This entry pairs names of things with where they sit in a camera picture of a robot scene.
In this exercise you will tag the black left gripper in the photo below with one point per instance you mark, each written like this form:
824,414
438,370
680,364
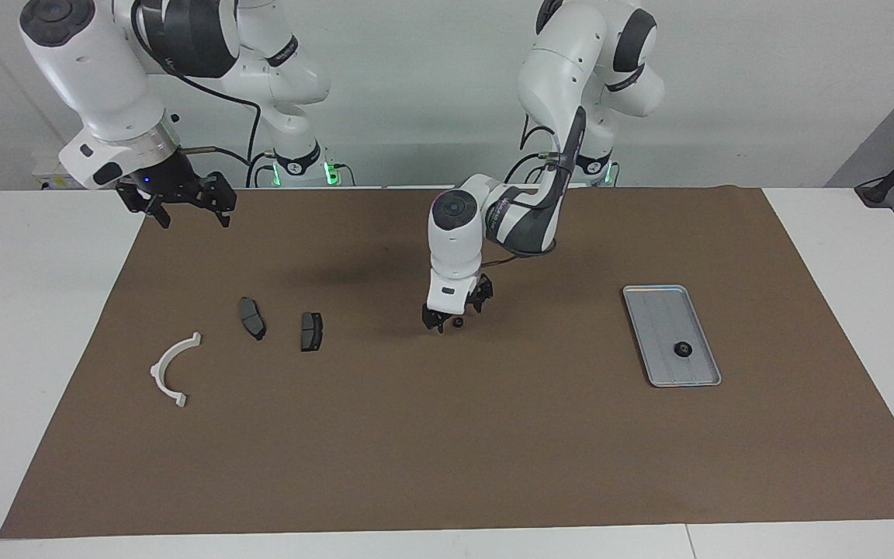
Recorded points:
466,303

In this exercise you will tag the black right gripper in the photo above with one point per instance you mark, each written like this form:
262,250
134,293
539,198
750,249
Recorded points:
171,186

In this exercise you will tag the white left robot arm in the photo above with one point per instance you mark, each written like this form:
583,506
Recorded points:
556,70

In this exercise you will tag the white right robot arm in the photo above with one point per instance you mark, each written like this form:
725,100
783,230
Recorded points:
98,70

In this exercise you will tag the silver metal tray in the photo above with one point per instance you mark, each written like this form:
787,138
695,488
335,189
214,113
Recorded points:
660,326

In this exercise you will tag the brown table mat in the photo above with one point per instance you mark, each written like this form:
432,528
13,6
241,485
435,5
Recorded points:
447,435

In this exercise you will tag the long dark brake pad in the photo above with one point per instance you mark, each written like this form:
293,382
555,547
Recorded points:
253,318

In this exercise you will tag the short dark brake pad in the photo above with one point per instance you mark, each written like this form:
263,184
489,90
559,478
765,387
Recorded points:
311,331

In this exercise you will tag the white wall socket box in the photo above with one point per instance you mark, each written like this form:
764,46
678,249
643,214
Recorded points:
51,167

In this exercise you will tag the white semicircular plastic bracket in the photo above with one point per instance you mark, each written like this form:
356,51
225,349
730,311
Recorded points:
158,366

